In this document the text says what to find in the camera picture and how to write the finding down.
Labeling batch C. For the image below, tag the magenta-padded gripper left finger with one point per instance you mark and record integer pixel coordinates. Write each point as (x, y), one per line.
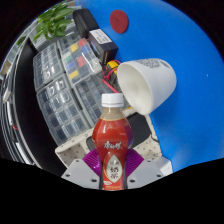
(78, 173)

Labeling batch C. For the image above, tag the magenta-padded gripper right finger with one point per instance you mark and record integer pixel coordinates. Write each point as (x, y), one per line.
(145, 173)

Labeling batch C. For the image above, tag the red drink bottle white cap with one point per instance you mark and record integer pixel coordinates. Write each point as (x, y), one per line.
(111, 133)

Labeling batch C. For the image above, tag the grey parts drawer cabinet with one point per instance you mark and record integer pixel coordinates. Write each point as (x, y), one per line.
(48, 66)
(61, 113)
(91, 100)

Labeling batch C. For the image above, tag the white cup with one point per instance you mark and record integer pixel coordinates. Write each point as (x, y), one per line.
(146, 86)

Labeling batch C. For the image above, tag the dark grey overhead shelf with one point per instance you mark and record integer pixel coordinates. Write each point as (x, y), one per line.
(10, 110)

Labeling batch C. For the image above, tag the yellow multimeter with leads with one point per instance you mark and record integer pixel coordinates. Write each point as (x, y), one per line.
(111, 70)

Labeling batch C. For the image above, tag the clear compartment box coloured parts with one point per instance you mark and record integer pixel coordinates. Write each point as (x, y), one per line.
(80, 61)

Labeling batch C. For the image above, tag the black box white label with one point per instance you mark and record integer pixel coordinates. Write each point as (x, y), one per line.
(103, 43)

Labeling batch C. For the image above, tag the black soft pouch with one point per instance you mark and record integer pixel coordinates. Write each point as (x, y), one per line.
(85, 21)

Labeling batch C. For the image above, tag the green potted plant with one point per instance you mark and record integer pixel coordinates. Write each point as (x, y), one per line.
(55, 21)

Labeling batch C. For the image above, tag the flat round red coaster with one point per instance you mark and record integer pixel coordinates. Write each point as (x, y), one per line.
(119, 21)

